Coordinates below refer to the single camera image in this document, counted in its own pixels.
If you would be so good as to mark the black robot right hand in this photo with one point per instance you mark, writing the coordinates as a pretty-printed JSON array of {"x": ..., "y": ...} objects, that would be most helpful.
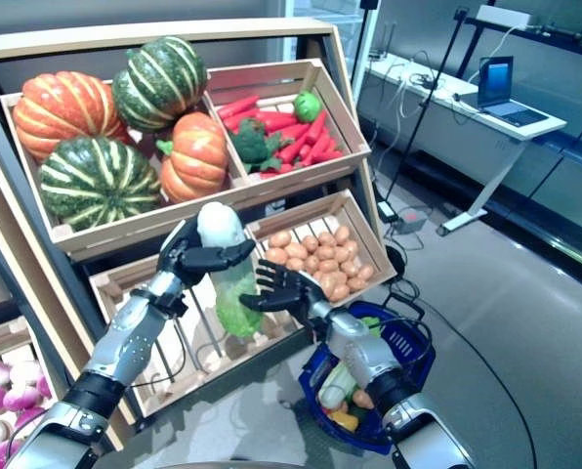
[{"x": 291, "y": 293}]

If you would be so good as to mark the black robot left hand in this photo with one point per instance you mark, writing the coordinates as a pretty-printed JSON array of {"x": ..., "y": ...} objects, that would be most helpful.
[{"x": 198, "y": 259}]

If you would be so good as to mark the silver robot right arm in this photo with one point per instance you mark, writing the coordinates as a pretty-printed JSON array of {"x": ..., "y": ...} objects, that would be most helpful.
[{"x": 364, "y": 352}]

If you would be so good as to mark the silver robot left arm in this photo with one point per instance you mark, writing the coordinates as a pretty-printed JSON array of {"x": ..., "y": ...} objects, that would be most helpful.
[{"x": 125, "y": 337}]

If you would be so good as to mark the blue plastic shopping basket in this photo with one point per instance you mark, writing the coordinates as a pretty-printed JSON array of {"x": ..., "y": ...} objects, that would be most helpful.
[{"x": 413, "y": 361}]

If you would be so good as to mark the brown potato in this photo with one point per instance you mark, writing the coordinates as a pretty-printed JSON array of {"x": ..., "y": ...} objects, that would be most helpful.
[
  {"x": 362, "y": 399},
  {"x": 341, "y": 234},
  {"x": 277, "y": 255},
  {"x": 365, "y": 272},
  {"x": 340, "y": 292},
  {"x": 279, "y": 239}
]

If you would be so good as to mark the wide wooden pumpkin crate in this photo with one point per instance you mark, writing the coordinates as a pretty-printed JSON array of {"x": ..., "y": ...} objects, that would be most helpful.
[{"x": 139, "y": 229}]

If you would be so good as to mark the wooden potato crate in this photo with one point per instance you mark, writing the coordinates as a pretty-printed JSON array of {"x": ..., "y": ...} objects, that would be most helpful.
[{"x": 369, "y": 239}]

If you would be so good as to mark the small orange pumpkin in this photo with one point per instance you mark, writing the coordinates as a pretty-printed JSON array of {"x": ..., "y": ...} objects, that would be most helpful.
[{"x": 195, "y": 156}]

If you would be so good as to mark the slatted wooden cabbage crate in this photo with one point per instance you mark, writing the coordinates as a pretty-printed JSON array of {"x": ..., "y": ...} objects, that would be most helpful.
[{"x": 213, "y": 376}]

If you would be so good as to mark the large green striped pumpkin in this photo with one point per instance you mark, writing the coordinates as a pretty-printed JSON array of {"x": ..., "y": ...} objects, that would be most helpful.
[{"x": 98, "y": 183}]

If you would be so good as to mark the black power brick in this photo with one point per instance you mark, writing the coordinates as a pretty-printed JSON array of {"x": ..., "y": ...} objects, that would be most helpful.
[{"x": 386, "y": 210}]

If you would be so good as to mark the green broccoli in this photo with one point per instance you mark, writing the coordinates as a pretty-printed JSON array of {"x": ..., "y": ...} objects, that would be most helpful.
[{"x": 254, "y": 144}]

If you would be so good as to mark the yellow bell pepper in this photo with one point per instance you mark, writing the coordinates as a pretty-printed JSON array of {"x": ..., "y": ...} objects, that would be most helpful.
[{"x": 345, "y": 420}]

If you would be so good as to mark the grey box red display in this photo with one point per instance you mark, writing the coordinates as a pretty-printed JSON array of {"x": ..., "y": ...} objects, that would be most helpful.
[{"x": 410, "y": 222}]

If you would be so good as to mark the red carrot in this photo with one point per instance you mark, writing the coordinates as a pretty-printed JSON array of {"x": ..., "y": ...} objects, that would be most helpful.
[
  {"x": 237, "y": 106},
  {"x": 276, "y": 119},
  {"x": 316, "y": 127}
]

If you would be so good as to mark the small green striped pumpkin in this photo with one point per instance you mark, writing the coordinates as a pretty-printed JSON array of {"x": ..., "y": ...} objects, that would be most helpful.
[{"x": 159, "y": 83}]

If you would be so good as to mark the green bell pepper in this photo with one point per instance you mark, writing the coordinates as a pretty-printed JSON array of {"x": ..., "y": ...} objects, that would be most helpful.
[{"x": 306, "y": 105}]

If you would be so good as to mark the large orange pumpkin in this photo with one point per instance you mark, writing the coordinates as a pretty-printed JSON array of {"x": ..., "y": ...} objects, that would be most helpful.
[{"x": 66, "y": 112}]

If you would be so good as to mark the wooden onion crate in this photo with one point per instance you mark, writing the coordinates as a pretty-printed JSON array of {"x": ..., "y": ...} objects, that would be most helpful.
[{"x": 3, "y": 337}]

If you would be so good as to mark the white desk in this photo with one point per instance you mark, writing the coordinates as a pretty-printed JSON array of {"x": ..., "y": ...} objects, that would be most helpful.
[{"x": 442, "y": 127}]

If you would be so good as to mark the wooden display shelf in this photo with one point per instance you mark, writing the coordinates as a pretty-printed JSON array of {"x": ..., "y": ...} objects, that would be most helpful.
[{"x": 149, "y": 36}]

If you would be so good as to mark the black tripod pole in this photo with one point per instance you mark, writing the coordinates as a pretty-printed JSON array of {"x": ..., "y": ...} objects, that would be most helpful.
[{"x": 426, "y": 98}]

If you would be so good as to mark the glass display cabinet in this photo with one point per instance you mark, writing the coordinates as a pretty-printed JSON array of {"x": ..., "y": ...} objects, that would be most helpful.
[{"x": 564, "y": 195}]

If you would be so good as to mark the open grey laptop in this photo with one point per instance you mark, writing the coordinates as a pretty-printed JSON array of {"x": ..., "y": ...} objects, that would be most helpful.
[{"x": 496, "y": 78}]

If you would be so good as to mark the white rectangular box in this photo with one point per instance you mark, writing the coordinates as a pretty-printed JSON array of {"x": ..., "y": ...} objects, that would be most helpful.
[{"x": 503, "y": 14}]

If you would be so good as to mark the black camera stand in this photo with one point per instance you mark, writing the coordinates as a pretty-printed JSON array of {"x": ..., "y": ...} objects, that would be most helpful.
[{"x": 369, "y": 4}]

